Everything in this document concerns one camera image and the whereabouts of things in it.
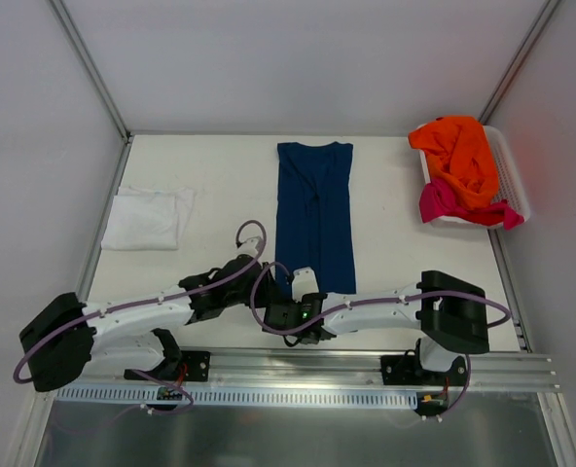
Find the blue t shirt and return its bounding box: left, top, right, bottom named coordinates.
left=274, top=142, right=356, bottom=294

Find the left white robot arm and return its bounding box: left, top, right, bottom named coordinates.
left=13, top=253, right=293, bottom=392

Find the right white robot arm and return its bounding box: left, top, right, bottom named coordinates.
left=256, top=270, right=489, bottom=385

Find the folded white t shirt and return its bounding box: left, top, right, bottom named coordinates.
left=100, top=186, right=196, bottom=251

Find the pink t shirt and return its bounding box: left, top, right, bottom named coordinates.
left=418, top=178, right=525, bottom=230

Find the orange t shirt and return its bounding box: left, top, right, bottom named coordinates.
left=408, top=116, right=499, bottom=210

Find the white plastic basket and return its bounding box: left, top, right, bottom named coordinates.
left=418, top=126, right=531, bottom=231

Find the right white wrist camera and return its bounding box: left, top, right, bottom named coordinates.
left=291, top=267, right=319, bottom=302

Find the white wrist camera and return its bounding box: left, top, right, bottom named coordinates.
left=236, top=236, right=265, bottom=258
left=291, top=267, right=319, bottom=302

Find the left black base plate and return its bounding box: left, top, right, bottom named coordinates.
left=144, top=350, right=211, bottom=382

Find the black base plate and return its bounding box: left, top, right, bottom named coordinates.
left=379, top=353, right=469, bottom=387
left=144, top=350, right=211, bottom=382

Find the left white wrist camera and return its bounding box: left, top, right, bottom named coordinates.
left=236, top=236, right=265, bottom=258

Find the aluminium mounting rail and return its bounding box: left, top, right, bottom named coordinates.
left=34, top=345, right=561, bottom=394

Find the white slotted cable duct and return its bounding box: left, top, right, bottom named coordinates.
left=55, top=383, right=418, bottom=410

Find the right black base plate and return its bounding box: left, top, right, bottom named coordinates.
left=379, top=353, right=469, bottom=387

